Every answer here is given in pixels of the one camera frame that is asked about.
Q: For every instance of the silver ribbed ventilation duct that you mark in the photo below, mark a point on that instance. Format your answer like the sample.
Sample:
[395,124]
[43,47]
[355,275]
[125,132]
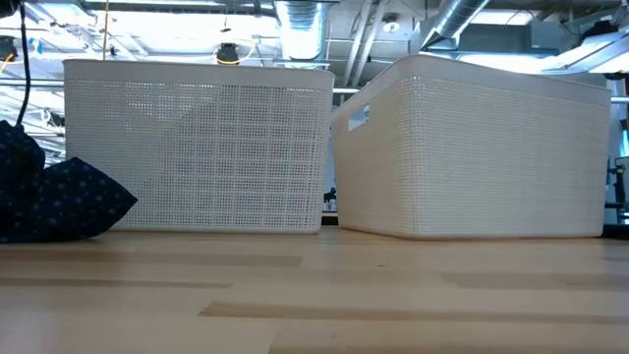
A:
[301,29]

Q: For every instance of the black pendant ceiling lamp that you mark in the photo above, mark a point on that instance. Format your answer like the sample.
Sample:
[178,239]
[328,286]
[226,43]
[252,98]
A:
[228,51]

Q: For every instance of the large smooth silver duct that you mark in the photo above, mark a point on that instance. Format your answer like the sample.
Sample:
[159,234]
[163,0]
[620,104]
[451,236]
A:
[454,19]

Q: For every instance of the black stand with knobs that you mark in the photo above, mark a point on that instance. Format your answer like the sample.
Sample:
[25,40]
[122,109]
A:
[620,187]

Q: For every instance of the black bar at table edge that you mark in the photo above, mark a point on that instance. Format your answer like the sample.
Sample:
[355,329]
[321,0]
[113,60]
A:
[329,220]

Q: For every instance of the white perforated plastic bin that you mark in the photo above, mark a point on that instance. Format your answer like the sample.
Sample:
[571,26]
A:
[196,157]
[491,162]

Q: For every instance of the navy dotted garment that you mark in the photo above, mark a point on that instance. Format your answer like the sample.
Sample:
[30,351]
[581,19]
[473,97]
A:
[74,201]

